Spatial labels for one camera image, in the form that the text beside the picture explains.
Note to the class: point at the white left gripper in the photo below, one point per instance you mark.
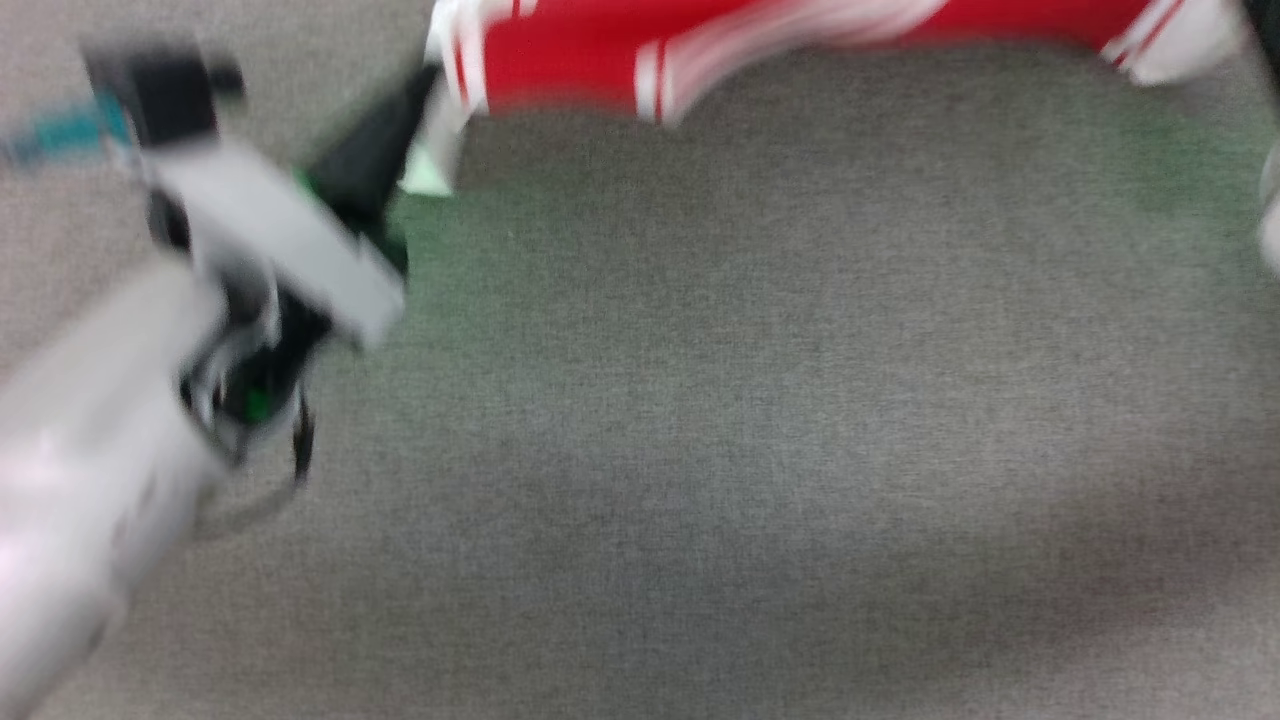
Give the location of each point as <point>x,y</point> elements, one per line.
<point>290,250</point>

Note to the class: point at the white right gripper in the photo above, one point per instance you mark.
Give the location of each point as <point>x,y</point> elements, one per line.
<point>1272,215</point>

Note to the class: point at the red basketball jersey white trim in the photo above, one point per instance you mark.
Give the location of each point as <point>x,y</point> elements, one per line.
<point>580,45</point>

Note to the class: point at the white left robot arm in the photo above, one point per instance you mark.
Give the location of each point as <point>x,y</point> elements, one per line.
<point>80,480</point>

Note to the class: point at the grey fabric sofa seat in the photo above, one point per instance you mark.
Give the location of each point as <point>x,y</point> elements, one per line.
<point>750,450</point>

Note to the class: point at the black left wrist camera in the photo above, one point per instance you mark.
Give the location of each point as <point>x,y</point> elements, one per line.
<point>170,95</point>

